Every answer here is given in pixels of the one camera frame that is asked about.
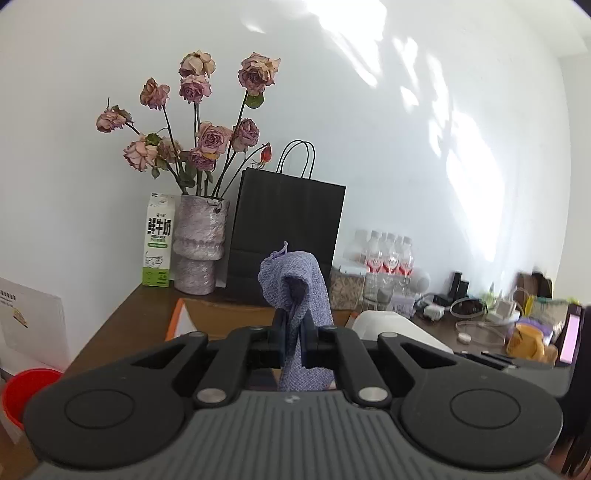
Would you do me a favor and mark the clear water bottle red label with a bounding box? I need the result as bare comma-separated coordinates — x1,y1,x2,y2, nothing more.
398,236,415,280
382,233,400,278
365,231,385,275

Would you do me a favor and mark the white power adapter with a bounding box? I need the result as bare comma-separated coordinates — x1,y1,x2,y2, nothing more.
489,300,520,324

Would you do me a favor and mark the yellow white plush toy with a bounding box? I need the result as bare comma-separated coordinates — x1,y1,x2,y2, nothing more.
505,323,557,363

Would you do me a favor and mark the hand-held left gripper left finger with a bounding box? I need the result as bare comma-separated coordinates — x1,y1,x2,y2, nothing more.
124,308,284,409

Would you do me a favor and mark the white green milk carton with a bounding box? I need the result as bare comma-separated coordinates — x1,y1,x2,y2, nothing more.
141,193,181,288

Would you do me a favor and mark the white printed carton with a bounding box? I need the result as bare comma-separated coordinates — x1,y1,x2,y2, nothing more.
0,277,70,374

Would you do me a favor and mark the clear container of seeds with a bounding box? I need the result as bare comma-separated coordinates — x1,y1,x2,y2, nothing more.
330,261,368,311

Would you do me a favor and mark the white cable with round puck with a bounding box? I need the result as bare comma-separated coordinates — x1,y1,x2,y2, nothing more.
455,320,506,347

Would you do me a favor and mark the black paper bag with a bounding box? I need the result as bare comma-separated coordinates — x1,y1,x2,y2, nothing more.
226,140,347,305

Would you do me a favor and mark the brown box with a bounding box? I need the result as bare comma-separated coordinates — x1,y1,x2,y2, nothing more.
516,271,553,300

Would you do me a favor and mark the clear glass cup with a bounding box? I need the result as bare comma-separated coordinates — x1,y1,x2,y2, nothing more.
362,272,398,311

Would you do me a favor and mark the coiled translucent cable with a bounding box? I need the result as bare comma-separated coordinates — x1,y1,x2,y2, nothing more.
450,298,485,319

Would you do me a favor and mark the red plastic bowl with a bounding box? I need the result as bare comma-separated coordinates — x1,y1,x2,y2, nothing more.
1,368,63,432

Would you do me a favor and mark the purple textured vase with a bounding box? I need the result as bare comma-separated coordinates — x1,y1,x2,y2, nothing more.
173,195,230,295

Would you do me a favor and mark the dried pink rose bouquet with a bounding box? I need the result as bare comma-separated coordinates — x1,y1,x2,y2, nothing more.
96,50,281,199

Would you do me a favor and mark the pink flat object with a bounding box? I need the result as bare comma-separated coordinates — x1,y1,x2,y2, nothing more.
558,314,583,365

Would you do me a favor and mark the white printed tin box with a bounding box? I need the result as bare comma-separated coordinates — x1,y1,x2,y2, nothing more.
392,291,419,317

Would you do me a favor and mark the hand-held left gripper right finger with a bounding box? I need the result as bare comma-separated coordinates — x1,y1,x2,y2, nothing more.
300,318,455,408

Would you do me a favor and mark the purple knitted pouch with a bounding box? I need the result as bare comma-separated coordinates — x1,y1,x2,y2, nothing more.
257,241,334,393

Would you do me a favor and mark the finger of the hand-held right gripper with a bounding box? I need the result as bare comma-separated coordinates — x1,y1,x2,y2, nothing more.
455,351,515,370

